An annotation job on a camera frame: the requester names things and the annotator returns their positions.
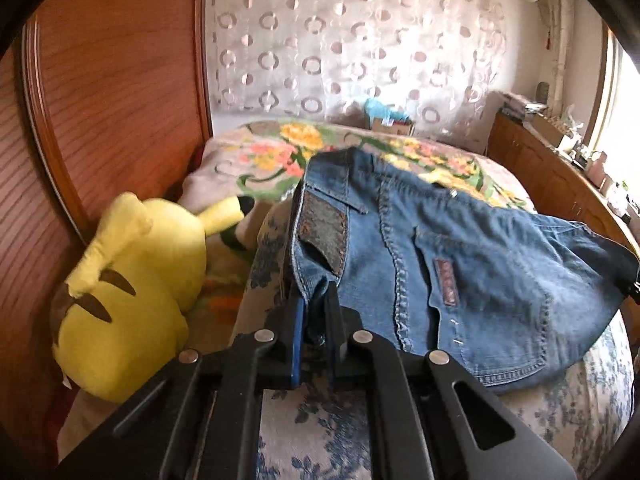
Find yellow plush toy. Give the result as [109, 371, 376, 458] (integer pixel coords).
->
[52, 192, 258, 403]

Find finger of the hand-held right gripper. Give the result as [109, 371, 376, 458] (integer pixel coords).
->
[619, 260, 640, 306]

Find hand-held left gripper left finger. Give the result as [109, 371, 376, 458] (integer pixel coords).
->
[52, 292, 306, 480]

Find pile of papers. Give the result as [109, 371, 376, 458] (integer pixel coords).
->
[501, 91, 548, 121]

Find white curtain with circles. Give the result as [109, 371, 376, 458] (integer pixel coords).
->
[202, 0, 551, 156]

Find blue and white flowered bedsheet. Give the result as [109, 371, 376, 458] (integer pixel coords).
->
[232, 200, 636, 480]

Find wooden cabinet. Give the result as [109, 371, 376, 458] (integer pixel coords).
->
[487, 110, 640, 261]

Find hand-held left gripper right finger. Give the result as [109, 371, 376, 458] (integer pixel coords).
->
[322, 280, 576, 480]

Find beige open box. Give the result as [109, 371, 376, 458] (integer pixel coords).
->
[531, 111, 572, 145]

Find beige flowered blanket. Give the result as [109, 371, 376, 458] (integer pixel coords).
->
[177, 120, 538, 281]

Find wooden wardrobe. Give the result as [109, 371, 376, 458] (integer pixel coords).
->
[0, 0, 213, 461]

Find blue denim pants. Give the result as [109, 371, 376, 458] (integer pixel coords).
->
[287, 147, 640, 393]

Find small cardboard box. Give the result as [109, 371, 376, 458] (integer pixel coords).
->
[370, 115, 416, 137]

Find window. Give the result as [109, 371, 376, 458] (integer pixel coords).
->
[587, 25, 640, 161]

